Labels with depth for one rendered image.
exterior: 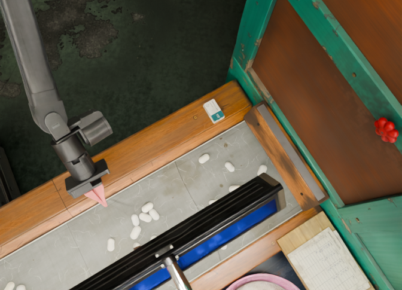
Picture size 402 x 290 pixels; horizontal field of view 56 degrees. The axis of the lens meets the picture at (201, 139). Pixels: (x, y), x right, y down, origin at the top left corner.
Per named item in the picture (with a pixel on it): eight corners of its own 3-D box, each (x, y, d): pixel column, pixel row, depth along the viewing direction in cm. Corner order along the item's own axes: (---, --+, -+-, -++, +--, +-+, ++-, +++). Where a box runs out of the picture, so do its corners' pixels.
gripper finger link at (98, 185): (117, 207, 90) (98, 177, 86) (90, 223, 89) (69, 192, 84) (112, 194, 96) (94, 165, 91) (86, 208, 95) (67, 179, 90)
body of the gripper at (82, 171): (112, 174, 87) (96, 149, 83) (70, 197, 85) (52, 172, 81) (107, 164, 92) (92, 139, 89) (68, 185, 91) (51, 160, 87)
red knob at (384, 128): (367, 125, 61) (380, 116, 57) (377, 119, 61) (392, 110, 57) (383, 147, 60) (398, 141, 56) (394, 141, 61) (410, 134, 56)
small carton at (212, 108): (203, 106, 109) (203, 104, 107) (213, 100, 109) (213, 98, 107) (213, 124, 108) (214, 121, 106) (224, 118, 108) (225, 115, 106)
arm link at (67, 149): (45, 137, 84) (51, 143, 79) (72, 121, 86) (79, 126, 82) (61, 162, 87) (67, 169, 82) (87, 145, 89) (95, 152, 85)
